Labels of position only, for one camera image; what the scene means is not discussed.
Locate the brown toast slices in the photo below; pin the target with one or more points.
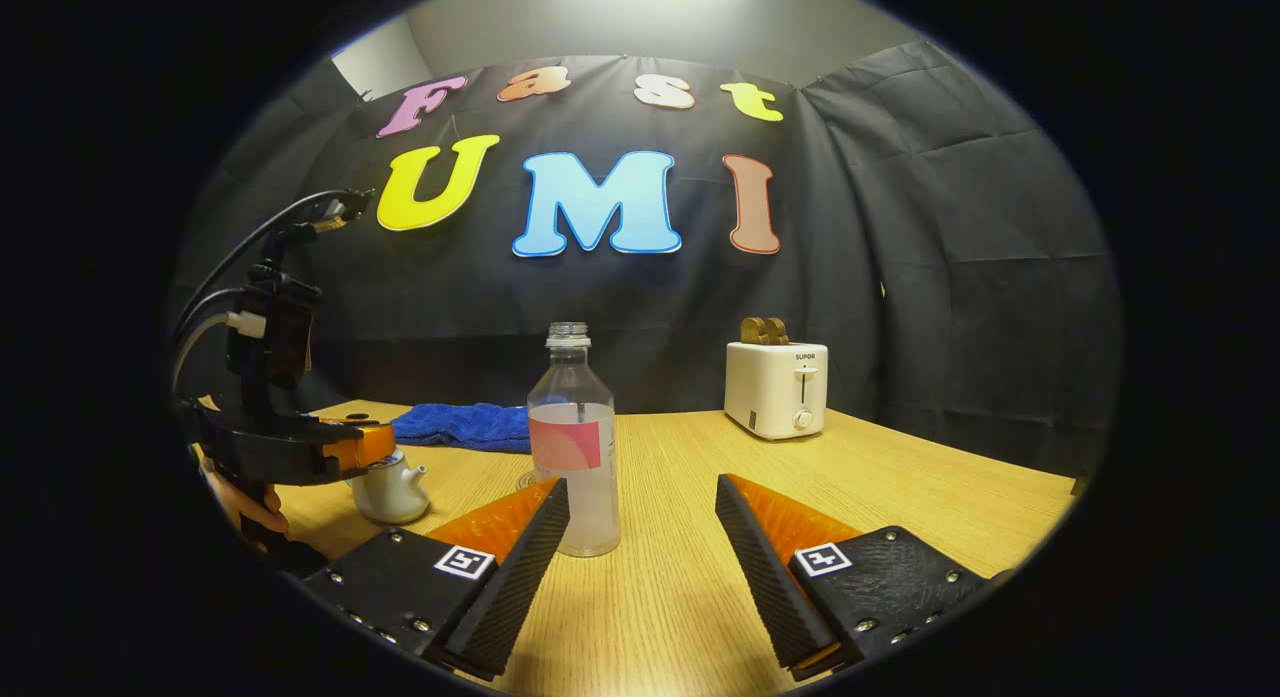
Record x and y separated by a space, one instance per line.
765 331

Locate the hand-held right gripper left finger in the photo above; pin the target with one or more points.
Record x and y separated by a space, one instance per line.
515 577

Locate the white teacup with spout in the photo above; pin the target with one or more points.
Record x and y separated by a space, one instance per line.
390 497

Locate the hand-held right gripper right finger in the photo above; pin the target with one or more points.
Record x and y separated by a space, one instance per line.
765 577

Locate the clear water bottle pink label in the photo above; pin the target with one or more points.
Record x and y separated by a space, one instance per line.
575 477

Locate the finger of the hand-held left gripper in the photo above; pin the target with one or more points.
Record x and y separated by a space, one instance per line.
365 447

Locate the black backdrop cloth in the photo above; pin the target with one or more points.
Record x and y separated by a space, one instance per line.
650 297

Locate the white toaster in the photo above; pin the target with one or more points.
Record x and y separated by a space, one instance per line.
775 392

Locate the blue towel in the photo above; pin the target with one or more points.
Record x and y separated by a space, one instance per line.
460 427

